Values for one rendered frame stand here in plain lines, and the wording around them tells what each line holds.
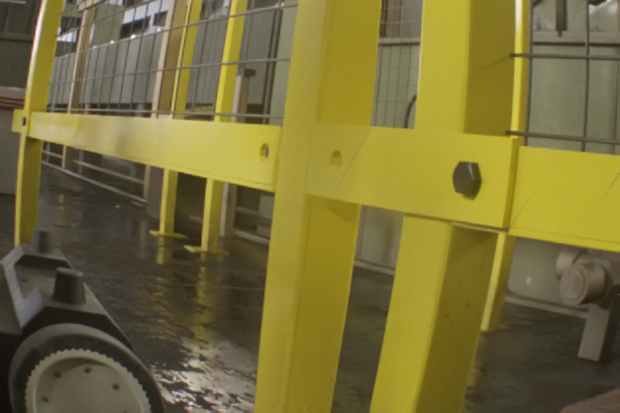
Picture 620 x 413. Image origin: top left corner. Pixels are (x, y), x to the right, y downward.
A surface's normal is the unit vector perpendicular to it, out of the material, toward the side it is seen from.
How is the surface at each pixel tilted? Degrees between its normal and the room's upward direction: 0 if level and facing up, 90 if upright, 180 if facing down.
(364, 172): 90
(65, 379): 90
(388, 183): 90
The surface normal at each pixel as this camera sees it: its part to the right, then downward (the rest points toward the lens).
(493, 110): 0.52, 0.07
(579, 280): -0.84, -0.10
